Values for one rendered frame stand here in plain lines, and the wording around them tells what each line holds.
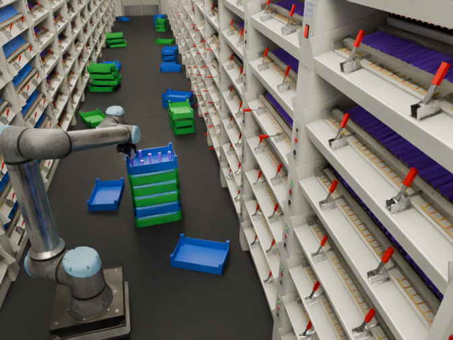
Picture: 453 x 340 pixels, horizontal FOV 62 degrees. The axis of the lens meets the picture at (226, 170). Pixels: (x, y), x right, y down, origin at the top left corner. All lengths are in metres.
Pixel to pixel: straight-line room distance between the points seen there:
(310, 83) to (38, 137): 0.98
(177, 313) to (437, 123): 1.60
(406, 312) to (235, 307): 1.27
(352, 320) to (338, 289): 0.10
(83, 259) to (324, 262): 1.04
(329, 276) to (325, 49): 0.63
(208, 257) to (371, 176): 1.52
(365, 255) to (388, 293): 0.11
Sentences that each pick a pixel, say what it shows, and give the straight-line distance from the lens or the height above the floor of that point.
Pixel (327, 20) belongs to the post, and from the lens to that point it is 1.05.
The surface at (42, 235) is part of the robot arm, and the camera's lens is 1.78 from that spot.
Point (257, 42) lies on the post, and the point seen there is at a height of 1.20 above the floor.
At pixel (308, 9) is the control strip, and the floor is 1.42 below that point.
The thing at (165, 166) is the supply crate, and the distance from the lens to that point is 2.30.
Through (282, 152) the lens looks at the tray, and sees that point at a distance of 1.36.
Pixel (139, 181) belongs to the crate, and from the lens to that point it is 2.33.
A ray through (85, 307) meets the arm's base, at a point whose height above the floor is 0.19.
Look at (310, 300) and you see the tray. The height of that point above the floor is 0.58.
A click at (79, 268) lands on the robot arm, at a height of 0.40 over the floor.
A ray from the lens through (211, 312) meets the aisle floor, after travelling 2.00.
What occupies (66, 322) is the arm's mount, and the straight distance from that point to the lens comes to 1.92.
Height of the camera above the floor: 1.56
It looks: 31 degrees down
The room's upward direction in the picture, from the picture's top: straight up
